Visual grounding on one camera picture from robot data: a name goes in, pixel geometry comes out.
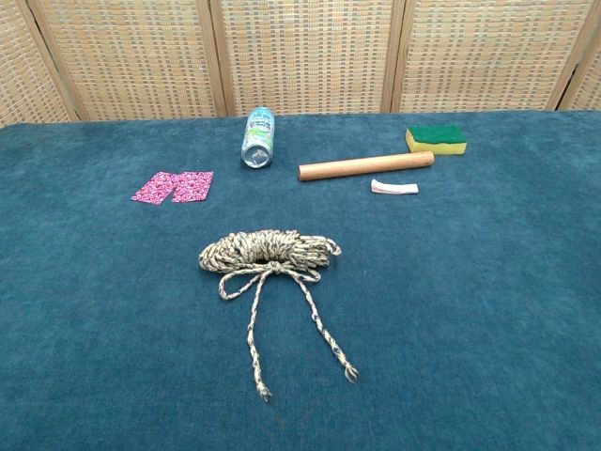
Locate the woven rattan folding screen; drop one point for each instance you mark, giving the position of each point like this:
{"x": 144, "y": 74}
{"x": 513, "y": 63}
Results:
{"x": 305, "y": 56}

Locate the pink patterned packet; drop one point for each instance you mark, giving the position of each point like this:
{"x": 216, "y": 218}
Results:
{"x": 193, "y": 186}
{"x": 155, "y": 188}

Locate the wooden rolling pin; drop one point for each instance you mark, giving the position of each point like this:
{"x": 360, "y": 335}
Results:
{"x": 366, "y": 166}

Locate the teal fabric table cover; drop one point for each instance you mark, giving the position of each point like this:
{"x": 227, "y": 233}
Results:
{"x": 94, "y": 305}

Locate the yellow green sponge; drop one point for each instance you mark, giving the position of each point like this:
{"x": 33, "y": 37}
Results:
{"x": 436, "y": 141}

